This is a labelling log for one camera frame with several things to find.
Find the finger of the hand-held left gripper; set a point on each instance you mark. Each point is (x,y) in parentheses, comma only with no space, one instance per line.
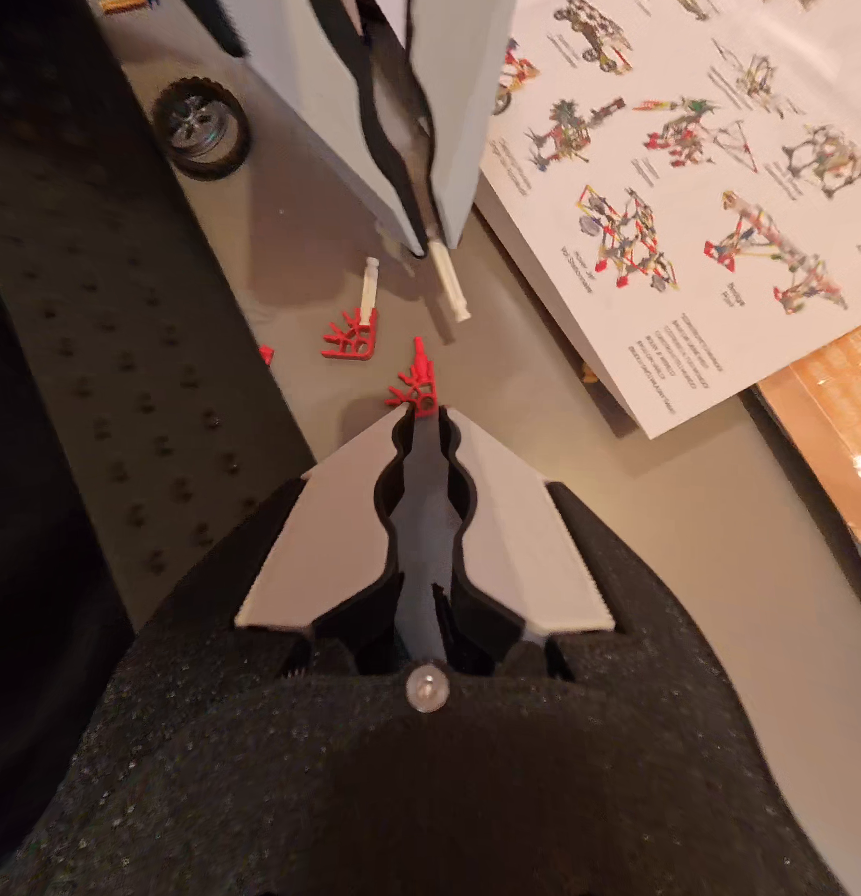
(465,105)
(304,98)

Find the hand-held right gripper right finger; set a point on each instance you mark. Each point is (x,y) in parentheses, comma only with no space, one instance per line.
(528,553)

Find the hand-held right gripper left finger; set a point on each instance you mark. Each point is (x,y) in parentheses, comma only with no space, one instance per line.
(325,546)

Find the white plastic rod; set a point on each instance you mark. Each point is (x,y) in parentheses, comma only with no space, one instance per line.
(369,287)
(448,280)

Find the red plastic connector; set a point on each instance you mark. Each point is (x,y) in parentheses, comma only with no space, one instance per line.
(420,388)
(350,343)

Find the orange plastic rod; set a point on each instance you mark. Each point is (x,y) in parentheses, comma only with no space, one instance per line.
(122,5)

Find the black toy wheel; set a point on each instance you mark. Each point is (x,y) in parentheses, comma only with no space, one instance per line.
(199,129)

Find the white instruction booklet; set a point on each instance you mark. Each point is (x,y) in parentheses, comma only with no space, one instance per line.
(682,336)

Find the orange toy set box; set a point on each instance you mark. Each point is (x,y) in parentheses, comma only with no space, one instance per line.
(830,434)

